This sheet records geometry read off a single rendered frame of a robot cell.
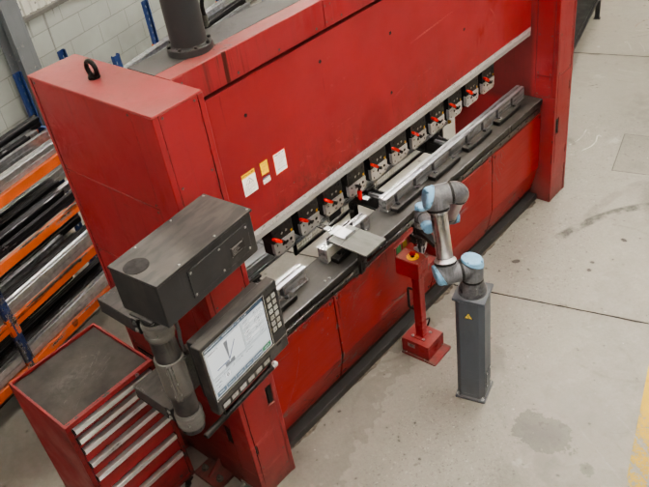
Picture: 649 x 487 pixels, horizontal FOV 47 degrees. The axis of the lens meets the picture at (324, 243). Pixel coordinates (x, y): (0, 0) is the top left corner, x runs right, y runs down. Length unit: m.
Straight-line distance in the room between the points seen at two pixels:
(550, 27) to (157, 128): 3.34
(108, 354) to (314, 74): 1.69
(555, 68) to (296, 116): 2.45
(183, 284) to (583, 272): 3.44
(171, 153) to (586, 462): 2.72
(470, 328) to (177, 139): 2.02
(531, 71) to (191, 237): 3.52
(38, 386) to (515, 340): 2.82
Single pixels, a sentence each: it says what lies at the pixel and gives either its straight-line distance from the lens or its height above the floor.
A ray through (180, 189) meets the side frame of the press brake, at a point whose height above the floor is 1.97.
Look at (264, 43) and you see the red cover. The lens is 3.35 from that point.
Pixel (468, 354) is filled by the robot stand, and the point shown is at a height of 0.38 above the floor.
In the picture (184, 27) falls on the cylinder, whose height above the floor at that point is 2.42.
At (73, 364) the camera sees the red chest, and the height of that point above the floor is 0.98.
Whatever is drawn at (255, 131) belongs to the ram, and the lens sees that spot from 3.43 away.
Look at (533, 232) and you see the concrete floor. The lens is 5.78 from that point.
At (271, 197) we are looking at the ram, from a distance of 3.62.
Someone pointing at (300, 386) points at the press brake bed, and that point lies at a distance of 4.20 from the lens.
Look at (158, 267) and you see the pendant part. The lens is 2.59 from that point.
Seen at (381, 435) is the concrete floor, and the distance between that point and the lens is 4.40.
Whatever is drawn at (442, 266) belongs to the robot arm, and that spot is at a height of 1.02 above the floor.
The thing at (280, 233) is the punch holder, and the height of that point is 1.29.
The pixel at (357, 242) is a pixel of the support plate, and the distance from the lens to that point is 4.08.
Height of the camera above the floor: 3.43
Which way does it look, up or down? 36 degrees down
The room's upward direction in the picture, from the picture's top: 9 degrees counter-clockwise
